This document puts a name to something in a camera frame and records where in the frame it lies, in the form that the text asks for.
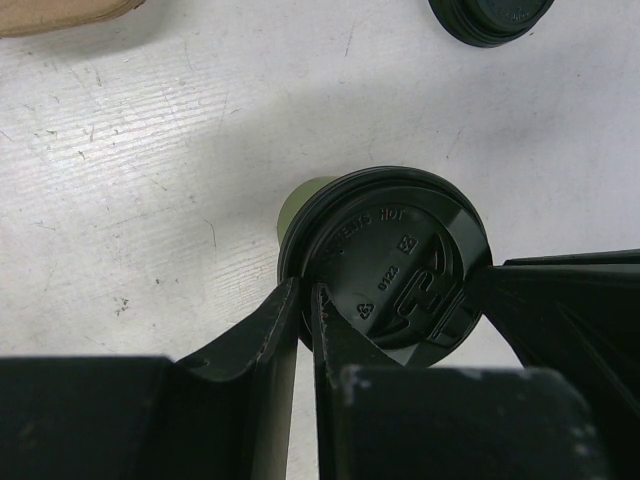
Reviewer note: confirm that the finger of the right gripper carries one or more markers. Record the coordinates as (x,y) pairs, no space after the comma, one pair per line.
(576,314)

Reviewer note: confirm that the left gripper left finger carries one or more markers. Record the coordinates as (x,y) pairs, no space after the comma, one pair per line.
(222,412)

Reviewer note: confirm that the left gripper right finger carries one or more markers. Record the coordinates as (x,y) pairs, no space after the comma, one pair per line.
(377,419)

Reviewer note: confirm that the black plastic cup lid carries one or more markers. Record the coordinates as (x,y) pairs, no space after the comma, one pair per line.
(396,248)

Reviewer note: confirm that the green paper coffee cup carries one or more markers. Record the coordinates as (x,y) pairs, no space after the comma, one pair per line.
(296,200)

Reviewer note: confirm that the brown cardboard cup carrier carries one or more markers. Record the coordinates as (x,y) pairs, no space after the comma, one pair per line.
(32,17)

